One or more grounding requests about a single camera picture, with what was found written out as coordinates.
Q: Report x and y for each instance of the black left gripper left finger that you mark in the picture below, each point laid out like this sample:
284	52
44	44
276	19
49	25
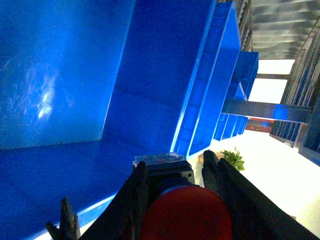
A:
122	219

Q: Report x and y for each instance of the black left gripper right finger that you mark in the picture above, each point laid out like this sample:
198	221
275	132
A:
253	215

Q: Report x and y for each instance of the red mushroom push button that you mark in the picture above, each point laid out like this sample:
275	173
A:
178	208

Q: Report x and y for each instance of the green plant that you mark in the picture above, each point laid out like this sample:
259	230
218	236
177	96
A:
234	158

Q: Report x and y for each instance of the front steel rack crossbar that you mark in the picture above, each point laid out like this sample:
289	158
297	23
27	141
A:
263	110

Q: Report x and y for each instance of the far right blue bin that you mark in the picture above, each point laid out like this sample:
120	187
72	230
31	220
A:
240	88

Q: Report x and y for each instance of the blue bin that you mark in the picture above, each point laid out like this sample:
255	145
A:
86	85
240	88

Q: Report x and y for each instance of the upper right blue bin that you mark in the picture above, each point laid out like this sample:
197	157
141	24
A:
86	85

